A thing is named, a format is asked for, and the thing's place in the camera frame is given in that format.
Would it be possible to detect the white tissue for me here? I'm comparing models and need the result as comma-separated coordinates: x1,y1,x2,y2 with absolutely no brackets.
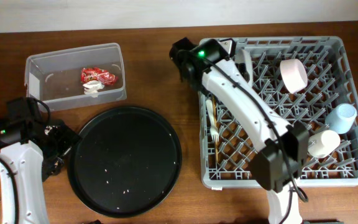
83,80,104,95

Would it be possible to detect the red snack wrapper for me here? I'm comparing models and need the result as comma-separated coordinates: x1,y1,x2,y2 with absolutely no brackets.
81,67,118,85

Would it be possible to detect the white plastic fork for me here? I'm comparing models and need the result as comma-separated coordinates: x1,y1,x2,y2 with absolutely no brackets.
206,99,214,141

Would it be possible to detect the wooden chopstick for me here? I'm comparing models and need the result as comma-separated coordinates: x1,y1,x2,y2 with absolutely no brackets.
212,96,219,163

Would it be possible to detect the grey plate with food scraps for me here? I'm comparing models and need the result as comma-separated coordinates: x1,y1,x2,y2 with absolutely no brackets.
234,49,254,86

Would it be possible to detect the pink bowl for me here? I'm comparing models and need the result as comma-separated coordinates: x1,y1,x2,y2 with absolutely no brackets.
280,59,308,94

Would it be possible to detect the cream white cup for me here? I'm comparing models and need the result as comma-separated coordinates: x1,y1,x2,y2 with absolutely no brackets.
308,129,341,159

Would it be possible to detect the blue cup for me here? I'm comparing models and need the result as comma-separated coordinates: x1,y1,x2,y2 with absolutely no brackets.
325,103,357,134

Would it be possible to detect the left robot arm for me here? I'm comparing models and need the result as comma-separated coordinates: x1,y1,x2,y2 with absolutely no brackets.
0,97,81,223

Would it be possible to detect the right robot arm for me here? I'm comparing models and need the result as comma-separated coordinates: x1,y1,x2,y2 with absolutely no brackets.
169,38,309,223

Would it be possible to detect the grey dishwasher rack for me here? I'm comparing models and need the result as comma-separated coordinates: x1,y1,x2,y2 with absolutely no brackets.
199,36,358,190

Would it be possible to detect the clear plastic bin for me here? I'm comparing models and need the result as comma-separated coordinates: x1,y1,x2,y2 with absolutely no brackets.
24,43,127,111

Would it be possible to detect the round black tray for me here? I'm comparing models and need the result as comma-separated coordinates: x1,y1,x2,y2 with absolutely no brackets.
67,106,182,218

